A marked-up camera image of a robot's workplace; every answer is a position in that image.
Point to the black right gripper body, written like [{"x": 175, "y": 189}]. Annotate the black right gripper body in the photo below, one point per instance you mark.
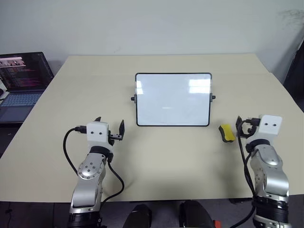
[{"x": 245, "y": 133}]

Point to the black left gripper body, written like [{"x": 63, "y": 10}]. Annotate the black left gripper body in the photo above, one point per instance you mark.
[{"x": 115, "y": 136}]

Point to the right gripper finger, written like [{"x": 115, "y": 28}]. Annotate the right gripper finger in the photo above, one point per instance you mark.
[{"x": 238, "y": 123}]

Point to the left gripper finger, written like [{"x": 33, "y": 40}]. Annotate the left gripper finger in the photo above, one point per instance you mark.
[
  {"x": 98, "y": 119},
  {"x": 121, "y": 129}
]

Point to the yellow and black eraser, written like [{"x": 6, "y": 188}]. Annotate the yellow and black eraser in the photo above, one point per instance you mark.
[{"x": 228, "y": 133}]

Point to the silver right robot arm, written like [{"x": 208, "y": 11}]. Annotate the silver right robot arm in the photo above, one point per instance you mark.
[{"x": 270, "y": 161}]

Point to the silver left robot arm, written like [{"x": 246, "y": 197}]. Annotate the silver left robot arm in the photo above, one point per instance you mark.
[{"x": 90, "y": 171}]

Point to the black-framed tabletop whiteboard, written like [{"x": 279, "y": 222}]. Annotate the black-framed tabletop whiteboard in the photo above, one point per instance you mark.
[{"x": 171, "y": 102}]

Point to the dark rounded shape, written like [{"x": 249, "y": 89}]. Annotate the dark rounded shape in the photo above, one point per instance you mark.
[
  {"x": 196, "y": 215},
  {"x": 139, "y": 217}
]

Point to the open blue laptop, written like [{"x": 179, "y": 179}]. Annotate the open blue laptop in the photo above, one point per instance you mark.
[{"x": 23, "y": 71}]

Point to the small red object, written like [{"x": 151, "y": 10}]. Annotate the small red object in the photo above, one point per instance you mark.
[{"x": 216, "y": 224}]

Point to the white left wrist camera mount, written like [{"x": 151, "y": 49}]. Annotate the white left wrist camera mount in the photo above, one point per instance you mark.
[{"x": 97, "y": 135}]

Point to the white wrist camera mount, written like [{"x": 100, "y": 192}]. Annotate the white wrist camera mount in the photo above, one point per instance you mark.
[
  {"x": 97, "y": 135},
  {"x": 269, "y": 128}
]

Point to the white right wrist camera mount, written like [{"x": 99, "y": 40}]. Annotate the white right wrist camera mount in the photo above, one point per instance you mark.
[{"x": 269, "y": 128}]

